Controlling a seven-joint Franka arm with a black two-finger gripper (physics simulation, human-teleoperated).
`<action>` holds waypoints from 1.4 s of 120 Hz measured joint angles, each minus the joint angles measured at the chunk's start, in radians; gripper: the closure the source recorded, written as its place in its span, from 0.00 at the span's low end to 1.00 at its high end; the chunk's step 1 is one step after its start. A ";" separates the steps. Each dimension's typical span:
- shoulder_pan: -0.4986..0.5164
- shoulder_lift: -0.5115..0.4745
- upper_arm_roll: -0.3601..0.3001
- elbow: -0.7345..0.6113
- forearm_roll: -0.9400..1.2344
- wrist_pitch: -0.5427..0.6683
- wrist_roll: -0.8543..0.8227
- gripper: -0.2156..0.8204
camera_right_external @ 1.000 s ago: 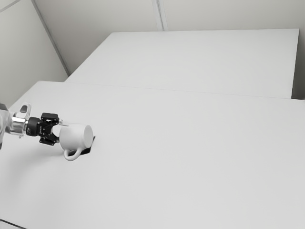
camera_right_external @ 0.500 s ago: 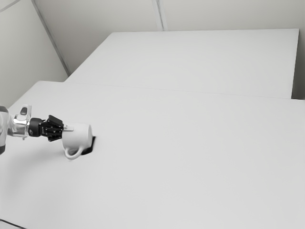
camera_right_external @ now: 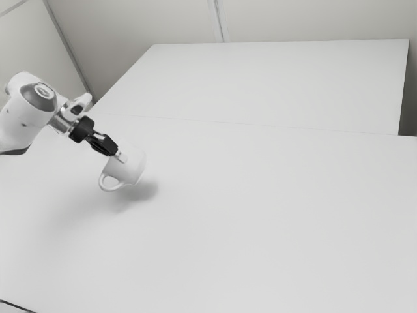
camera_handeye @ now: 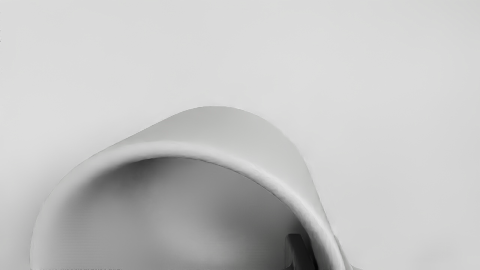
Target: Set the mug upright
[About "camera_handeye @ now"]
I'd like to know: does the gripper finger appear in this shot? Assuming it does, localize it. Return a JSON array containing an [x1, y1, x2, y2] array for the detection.
[[284, 233, 317, 270]]

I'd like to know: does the white ceramic mug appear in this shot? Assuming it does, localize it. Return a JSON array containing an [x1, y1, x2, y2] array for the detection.
[[29, 106, 363, 270]]

